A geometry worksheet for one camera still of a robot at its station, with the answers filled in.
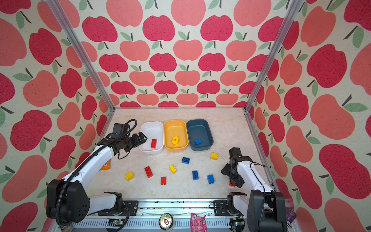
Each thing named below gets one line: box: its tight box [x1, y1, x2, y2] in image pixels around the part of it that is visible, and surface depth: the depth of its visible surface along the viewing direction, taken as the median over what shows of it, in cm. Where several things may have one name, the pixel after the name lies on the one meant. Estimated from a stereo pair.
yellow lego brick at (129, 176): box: [124, 171, 135, 182], surface depth 85 cm
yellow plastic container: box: [163, 119, 189, 153], surface depth 104 cm
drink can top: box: [158, 212, 174, 231], surface depth 63 cm
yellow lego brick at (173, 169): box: [169, 164, 177, 175], surface depth 88 cm
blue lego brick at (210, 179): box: [206, 174, 215, 185], surface depth 84 cm
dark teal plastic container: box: [186, 118, 215, 152], surface depth 106 cm
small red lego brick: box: [160, 176, 167, 186], surface depth 84 cm
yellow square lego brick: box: [210, 152, 219, 161], surface depth 93 cm
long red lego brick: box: [144, 165, 154, 179], surface depth 88 cm
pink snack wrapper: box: [190, 212, 208, 232], surface depth 70 cm
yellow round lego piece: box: [171, 135, 180, 147], surface depth 100 cm
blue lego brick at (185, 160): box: [181, 156, 191, 165], surface depth 92 cm
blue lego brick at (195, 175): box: [192, 170, 200, 181], surface depth 86 cm
